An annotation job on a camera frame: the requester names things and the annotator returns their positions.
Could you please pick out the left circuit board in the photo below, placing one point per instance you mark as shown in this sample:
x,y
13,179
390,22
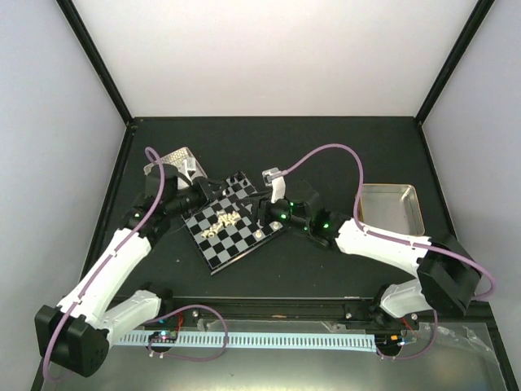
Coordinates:
x,y
163,337

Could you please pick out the pile of white chess pieces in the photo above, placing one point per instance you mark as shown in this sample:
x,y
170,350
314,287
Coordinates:
x,y
223,220

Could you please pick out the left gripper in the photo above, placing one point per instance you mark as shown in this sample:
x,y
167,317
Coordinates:
x,y
205,193

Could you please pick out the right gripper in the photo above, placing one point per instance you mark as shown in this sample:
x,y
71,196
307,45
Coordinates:
x,y
263,204

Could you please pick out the black chess pieces row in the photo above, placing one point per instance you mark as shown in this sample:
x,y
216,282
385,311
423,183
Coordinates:
x,y
237,184

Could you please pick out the light blue cable duct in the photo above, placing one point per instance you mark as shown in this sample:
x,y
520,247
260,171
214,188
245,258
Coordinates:
x,y
258,340

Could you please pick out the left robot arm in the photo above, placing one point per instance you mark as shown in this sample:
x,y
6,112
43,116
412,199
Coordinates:
x,y
79,331

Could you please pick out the pink metal tin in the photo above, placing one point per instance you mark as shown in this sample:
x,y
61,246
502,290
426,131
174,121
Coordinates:
x,y
175,159

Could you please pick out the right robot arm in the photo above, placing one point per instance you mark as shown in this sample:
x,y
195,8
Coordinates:
x,y
442,278

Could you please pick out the black white chessboard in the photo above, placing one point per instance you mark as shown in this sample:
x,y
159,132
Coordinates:
x,y
232,242

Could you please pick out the gold metal tin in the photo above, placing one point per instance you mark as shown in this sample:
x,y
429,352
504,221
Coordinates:
x,y
392,207

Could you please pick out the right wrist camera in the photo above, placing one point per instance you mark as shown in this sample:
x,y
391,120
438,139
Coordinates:
x,y
274,179

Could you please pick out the black mounting rail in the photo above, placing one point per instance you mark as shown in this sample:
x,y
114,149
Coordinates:
x,y
336,309

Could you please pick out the right circuit board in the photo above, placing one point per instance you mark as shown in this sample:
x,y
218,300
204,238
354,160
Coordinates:
x,y
394,340

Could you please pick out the circuit board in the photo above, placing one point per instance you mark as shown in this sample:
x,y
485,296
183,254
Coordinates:
x,y
163,337
394,340

